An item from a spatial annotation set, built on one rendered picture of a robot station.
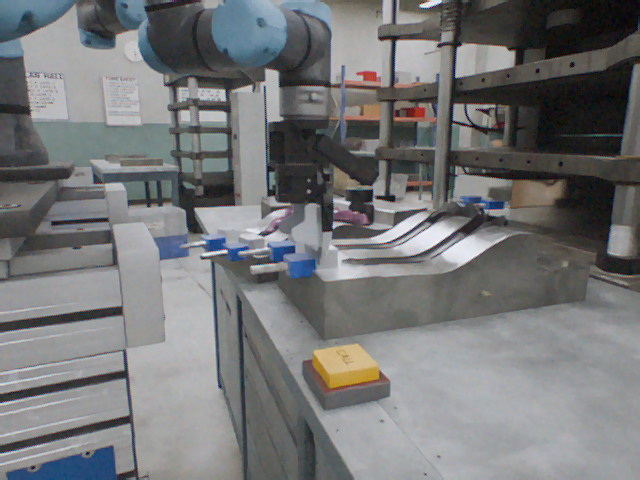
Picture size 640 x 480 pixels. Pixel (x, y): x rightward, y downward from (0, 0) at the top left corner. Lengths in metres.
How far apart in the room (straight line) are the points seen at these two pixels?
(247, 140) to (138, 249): 4.84
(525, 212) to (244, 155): 4.02
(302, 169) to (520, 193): 0.99
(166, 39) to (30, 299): 0.38
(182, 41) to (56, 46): 7.41
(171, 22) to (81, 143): 7.32
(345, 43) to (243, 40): 8.95
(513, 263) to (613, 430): 0.33
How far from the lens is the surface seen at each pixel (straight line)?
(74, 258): 0.44
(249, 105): 5.26
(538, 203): 1.60
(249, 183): 5.26
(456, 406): 0.55
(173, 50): 0.67
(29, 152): 0.93
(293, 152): 0.68
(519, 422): 0.55
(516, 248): 0.82
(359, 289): 0.67
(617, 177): 1.18
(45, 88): 7.96
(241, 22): 0.57
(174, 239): 4.40
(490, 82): 1.64
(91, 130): 7.96
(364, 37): 9.76
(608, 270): 1.21
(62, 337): 0.44
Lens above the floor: 1.09
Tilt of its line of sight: 13 degrees down
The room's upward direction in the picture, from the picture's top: straight up
